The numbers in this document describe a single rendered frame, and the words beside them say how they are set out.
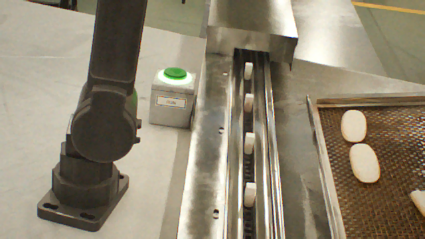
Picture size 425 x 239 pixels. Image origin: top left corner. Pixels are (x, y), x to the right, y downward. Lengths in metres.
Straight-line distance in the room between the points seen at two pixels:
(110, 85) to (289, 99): 0.55
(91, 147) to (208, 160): 0.20
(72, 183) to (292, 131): 0.44
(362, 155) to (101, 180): 0.36
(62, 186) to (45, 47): 0.56
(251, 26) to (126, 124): 0.58
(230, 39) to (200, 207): 0.52
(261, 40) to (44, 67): 0.42
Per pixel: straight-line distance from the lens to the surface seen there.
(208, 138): 0.98
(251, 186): 0.87
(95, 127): 0.78
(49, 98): 1.16
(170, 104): 1.07
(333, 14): 1.82
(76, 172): 0.84
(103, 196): 0.85
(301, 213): 0.93
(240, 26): 1.29
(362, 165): 0.90
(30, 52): 1.34
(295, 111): 1.21
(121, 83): 0.77
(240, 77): 1.23
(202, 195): 0.85
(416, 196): 0.85
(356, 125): 1.00
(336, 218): 0.81
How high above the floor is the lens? 1.34
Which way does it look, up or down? 28 degrees down
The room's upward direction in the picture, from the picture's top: 8 degrees clockwise
